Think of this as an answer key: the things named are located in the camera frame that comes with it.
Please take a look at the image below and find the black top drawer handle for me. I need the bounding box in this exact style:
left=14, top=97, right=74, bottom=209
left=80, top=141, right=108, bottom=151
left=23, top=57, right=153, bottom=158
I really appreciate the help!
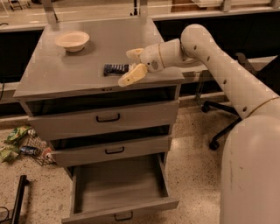
left=95, top=113, right=121, bottom=123

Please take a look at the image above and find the black middle drawer handle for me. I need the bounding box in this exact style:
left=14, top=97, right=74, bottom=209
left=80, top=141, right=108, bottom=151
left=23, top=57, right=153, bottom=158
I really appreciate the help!
left=105, top=146, right=125, bottom=155

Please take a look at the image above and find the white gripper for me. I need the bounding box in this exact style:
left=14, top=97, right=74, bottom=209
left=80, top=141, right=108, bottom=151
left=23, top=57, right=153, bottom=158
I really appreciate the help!
left=118, top=44, right=165, bottom=87

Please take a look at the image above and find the green chip bag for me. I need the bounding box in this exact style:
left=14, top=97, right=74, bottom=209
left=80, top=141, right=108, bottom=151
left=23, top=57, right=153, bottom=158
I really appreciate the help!
left=4, top=125, right=31, bottom=144

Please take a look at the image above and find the black bottom drawer handle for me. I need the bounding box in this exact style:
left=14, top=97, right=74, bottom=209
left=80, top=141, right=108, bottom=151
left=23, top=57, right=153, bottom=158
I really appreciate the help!
left=114, top=211, right=134, bottom=221

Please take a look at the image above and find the black drawer handle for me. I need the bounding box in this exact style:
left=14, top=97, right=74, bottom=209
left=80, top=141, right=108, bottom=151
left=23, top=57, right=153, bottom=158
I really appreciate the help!
left=114, top=211, right=134, bottom=221
left=95, top=113, right=121, bottom=123
left=105, top=146, right=125, bottom=155

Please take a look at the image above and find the grey open bottom drawer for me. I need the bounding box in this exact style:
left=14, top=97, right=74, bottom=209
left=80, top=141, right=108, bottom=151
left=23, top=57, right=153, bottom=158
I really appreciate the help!
left=61, top=154, right=179, bottom=224

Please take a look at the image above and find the grey middle drawer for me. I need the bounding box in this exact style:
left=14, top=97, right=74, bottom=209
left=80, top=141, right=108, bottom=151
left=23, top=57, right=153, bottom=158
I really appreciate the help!
left=52, top=135, right=172, bottom=167

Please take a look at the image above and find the black office chair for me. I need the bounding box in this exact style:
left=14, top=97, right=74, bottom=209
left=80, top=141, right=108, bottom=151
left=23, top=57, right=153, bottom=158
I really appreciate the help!
left=200, top=52, right=280, bottom=151

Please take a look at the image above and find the white paper bowl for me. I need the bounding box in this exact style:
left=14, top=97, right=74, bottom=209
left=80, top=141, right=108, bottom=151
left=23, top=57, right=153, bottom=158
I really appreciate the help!
left=55, top=31, right=90, bottom=53

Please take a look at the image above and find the grey top drawer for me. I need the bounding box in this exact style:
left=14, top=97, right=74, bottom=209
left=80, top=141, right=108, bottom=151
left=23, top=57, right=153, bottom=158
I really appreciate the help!
left=29, top=101, right=179, bottom=140

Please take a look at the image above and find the blue soda can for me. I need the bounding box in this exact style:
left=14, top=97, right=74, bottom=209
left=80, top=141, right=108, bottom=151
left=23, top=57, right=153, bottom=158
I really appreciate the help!
left=20, top=146, right=39, bottom=157

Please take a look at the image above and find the red white can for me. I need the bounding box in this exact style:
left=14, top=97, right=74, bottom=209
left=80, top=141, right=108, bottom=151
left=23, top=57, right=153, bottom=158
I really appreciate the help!
left=42, top=147, right=53, bottom=160

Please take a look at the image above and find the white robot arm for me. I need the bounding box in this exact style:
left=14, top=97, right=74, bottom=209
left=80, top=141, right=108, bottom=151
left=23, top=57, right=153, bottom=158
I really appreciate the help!
left=118, top=24, right=280, bottom=224

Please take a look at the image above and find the grey drawer cabinet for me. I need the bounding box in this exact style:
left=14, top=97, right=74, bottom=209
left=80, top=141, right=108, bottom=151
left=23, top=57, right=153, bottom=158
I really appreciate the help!
left=13, top=17, right=186, bottom=224

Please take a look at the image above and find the black metal stand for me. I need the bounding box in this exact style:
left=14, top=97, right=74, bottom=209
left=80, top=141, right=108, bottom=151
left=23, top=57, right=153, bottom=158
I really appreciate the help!
left=10, top=175, right=29, bottom=224

